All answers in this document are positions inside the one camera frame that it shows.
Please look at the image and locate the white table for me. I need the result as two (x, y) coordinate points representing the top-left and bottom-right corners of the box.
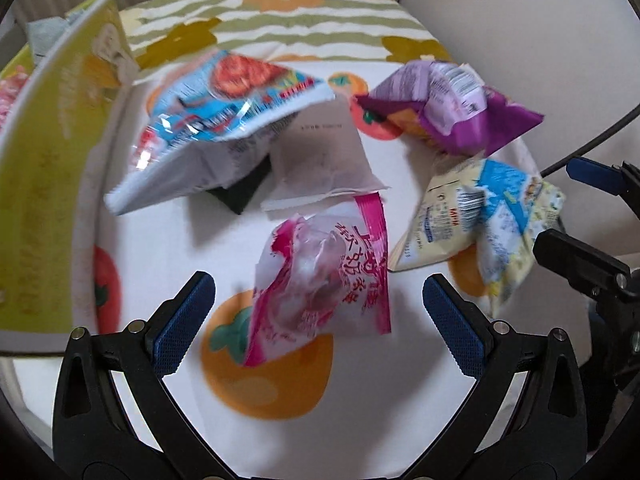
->
(0, 347), (68, 461)

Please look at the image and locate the blue yellow snack packet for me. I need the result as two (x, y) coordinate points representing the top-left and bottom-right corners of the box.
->
(389, 156), (567, 313)

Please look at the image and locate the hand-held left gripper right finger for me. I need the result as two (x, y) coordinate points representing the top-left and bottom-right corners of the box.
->
(400, 274), (588, 480)

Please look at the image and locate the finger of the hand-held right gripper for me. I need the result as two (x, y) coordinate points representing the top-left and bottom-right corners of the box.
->
(532, 229), (632, 306)
(566, 156), (640, 196)

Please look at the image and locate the grey paper sachet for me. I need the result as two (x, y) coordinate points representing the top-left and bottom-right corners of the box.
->
(260, 102), (392, 212)

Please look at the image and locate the pink translucent snack packet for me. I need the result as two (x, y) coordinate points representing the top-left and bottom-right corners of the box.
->
(244, 192), (392, 367)

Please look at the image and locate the black cable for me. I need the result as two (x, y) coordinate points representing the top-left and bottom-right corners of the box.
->
(540, 102), (640, 173)

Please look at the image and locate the floral striped blanket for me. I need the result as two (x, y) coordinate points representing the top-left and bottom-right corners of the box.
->
(117, 0), (453, 82)

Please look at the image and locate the silvery light blue snack packet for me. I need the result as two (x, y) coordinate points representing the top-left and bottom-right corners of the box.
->
(26, 14), (72, 59)

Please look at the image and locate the red pink patterned snack packet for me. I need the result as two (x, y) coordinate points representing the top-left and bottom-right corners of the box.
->
(0, 64), (32, 128)

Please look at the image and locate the persimmon print white cloth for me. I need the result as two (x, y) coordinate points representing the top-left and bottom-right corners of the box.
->
(65, 60), (576, 477)

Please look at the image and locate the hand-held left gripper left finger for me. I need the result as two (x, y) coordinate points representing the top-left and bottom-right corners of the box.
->
(52, 270), (236, 480)

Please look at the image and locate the green cardboard box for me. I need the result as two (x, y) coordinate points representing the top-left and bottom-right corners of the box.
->
(0, 0), (137, 352)

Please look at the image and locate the purple snack packet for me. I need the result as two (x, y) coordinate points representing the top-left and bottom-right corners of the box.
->
(356, 59), (546, 157)

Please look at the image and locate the blue tomato snack packet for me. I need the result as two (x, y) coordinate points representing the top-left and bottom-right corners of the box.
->
(104, 50), (337, 217)

